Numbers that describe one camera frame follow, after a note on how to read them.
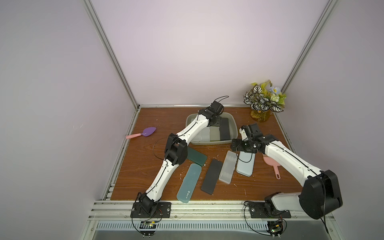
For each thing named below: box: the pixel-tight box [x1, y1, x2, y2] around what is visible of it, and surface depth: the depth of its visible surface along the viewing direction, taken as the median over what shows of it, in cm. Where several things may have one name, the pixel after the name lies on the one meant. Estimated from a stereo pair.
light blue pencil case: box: [235, 151, 256, 177], surface depth 87 cm
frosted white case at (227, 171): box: [218, 150, 239, 185], surface depth 87 cm
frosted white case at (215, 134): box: [209, 126, 221, 142], surface depth 103 cm
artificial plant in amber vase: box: [243, 79, 287, 123], surface depth 94 cm
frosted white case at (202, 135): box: [192, 126, 211, 143], surface depth 100 cm
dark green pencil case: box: [187, 146, 208, 166], surface depth 92 cm
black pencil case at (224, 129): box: [219, 117, 231, 141], surface depth 105 cm
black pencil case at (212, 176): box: [201, 159, 223, 195], surface depth 85 cm
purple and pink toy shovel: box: [126, 127, 157, 139], surface depth 108 cm
